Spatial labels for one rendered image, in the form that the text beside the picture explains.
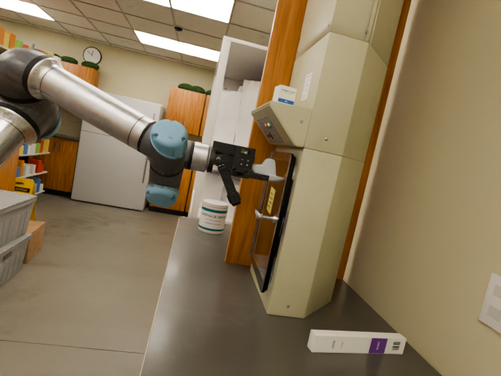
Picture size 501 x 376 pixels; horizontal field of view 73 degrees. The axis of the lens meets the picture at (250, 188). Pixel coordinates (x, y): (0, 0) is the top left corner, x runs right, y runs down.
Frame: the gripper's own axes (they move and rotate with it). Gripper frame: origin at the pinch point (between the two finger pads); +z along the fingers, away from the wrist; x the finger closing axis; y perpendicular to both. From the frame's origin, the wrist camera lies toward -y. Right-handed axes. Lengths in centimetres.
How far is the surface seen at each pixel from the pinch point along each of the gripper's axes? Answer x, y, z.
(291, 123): -4.4, 15.5, -1.1
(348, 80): -4.4, 29.5, 11.5
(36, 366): 92, -131, -87
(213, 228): 70, -34, -9
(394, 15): 6, 53, 25
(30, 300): 160, -131, -120
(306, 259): -4.4, -19.9, 11.3
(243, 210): 32.6, -16.1, -2.5
